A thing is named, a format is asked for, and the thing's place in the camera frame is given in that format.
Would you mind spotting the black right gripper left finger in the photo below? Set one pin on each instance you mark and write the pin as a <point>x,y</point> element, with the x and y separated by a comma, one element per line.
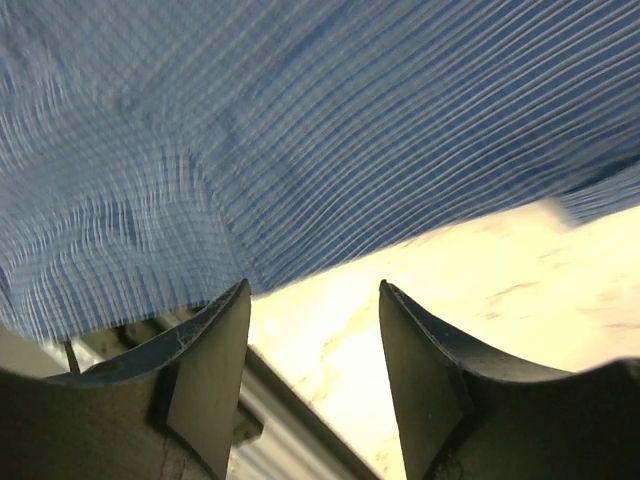
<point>163,410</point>

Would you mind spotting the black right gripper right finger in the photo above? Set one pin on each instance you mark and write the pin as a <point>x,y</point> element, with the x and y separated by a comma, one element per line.
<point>467,410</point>

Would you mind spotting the blue checkered long sleeve shirt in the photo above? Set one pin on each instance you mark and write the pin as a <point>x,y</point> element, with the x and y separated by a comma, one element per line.
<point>154,153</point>

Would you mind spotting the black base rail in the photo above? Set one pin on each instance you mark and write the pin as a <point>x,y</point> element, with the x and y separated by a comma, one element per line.
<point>276,434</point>

